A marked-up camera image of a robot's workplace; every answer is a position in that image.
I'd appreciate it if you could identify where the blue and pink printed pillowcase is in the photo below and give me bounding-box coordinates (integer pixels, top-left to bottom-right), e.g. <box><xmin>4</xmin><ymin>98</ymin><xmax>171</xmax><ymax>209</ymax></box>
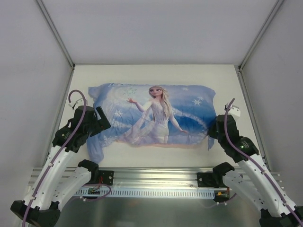
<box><xmin>87</xmin><ymin>83</ymin><xmax>216</xmax><ymax>163</ymax></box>

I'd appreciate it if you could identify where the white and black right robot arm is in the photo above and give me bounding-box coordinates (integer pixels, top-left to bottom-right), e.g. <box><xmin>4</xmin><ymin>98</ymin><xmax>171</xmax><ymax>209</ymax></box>
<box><xmin>209</xmin><ymin>114</ymin><xmax>303</xmax><ymax>227</ymax></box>

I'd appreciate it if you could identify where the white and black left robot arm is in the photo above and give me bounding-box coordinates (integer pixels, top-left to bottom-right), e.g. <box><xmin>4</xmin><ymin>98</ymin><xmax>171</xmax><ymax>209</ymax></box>
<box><xmin>10</xmin><ymin>105</ymin><xmax>111</xmax><ymax>227</ymax></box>

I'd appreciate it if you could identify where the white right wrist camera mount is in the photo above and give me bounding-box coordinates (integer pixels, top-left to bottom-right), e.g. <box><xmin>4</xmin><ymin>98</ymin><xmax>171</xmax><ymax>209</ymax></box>
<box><xmin>225</xmin><ymin>104</ymin><xmax>241</xmax><ymax>118</ymax></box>

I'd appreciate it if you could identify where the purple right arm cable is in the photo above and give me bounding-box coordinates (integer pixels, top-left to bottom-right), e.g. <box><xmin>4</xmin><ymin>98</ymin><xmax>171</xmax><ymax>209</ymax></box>
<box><xmin>223</xmin><ymin>98</ymin><xmax>301</xmax><ymax>227</ymax></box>

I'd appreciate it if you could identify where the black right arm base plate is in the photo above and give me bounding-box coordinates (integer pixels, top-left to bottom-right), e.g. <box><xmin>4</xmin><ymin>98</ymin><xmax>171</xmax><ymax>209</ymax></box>
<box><xmin>196</xmin><ymin>173</ymin><xmax>220</xmax><ymax>188</ymax></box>

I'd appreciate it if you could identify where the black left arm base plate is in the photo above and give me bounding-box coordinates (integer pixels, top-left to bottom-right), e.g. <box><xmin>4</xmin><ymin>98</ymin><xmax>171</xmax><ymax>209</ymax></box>
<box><xmin>88</xmin><ymin>170</ymin><xmax>114</xmax><ymax>186</ymax></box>

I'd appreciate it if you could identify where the aluminium mounting rail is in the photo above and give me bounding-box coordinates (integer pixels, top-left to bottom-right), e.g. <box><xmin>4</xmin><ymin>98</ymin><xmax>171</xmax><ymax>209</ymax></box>
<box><xmin>27</xmin><ymin>166</ymin><xmax>282</xmax><ymax>190</ymax></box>

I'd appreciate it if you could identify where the thin purple left base cable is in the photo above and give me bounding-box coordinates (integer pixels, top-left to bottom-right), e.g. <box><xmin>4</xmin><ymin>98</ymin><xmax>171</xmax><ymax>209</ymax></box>
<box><xmin>79</xmin><ymin>183</ymin><xmax>112</xmax><ymax>202</ymax></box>

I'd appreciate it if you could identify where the thin purple base cable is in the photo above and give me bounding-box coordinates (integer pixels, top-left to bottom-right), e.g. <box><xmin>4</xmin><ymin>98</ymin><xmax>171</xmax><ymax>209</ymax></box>
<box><xmin>201</xmin><ymin>186</ymin><xmax>237</xmax><ymax>209</ymax></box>
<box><xmin>79</xmin><ymin>183</ymin><xmax>112</xmax><ymax>202</ymax></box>

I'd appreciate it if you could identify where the thin purple right base cable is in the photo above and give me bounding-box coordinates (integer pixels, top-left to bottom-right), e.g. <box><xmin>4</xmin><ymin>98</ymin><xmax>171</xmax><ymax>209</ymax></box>
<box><xmin>201</xmin><ymin>186</ymin><xmax>237</xmax><ymax>209</ymax></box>

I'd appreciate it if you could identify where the white slotted cable duct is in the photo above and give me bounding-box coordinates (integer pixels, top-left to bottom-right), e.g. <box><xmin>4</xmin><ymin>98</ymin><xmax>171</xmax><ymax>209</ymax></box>
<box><xmin>74</xmin><ymin>187</ymin><xmax>215</xmax><ymax>200</ymax></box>

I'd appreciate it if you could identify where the right aluminium frame post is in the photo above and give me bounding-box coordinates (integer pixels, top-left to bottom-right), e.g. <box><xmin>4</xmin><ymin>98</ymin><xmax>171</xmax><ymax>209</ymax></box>
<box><xmin>237</xmin><ymin>0</ymin><xmax>285</xmax><ymax>71</ymax></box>

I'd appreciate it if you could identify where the aluminium frame post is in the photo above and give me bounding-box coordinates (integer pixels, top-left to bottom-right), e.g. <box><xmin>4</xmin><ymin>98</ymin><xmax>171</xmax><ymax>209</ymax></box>
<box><xmin>237</xmin><ymin>0</ymin><xmax>285</xmax><ymax>71</ymax></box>
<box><xmin>35</xmin><ymin>0</ymin><xmax>75</xmax><ymax>70</ymax></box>

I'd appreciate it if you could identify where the left aluminium frame post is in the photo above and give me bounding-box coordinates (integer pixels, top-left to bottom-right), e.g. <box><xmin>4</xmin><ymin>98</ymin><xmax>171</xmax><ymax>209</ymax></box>
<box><xmin>35</xmin><ymin>0</ymin><xmax>75</xmax><ymax>70</ymax></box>

